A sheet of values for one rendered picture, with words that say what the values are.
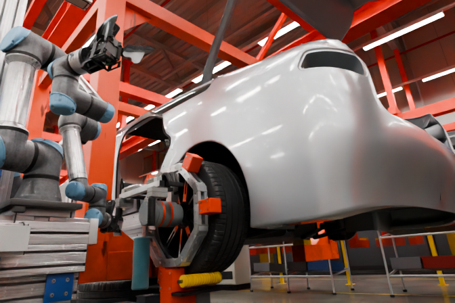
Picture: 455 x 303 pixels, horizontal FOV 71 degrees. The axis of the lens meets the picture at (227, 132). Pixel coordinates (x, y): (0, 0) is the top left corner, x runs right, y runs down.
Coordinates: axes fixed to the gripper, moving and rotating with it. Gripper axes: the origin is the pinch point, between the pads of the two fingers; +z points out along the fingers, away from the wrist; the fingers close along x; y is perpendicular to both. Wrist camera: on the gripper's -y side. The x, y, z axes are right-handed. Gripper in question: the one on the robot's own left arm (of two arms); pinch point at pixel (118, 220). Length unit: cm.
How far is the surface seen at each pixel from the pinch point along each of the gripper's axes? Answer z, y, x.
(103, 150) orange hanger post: 18, -47, -18
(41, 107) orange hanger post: 157, -152, -153
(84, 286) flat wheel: 53, 35, -38
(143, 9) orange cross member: 37, -178, -3
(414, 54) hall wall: 678, -537, 663
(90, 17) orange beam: 43, -178, -51
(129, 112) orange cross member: 236, -177, -75
